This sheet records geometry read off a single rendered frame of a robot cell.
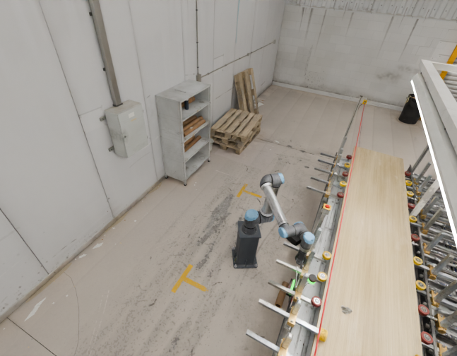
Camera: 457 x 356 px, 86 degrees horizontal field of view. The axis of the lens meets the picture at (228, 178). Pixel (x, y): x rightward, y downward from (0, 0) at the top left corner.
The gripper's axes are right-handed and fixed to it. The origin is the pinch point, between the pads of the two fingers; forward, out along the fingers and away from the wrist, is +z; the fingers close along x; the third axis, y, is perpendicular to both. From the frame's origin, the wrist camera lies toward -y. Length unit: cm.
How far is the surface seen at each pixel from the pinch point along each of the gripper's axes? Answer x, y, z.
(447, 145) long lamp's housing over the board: -38, -11, -141
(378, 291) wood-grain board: -69, 13, 7
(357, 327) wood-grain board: -55, -26, 7
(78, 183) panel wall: 256, -23, 1
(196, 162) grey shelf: 229, 182, 83
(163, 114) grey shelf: 247, 126, -31
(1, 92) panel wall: 256, -50, -113
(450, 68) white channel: -60, 138, -147
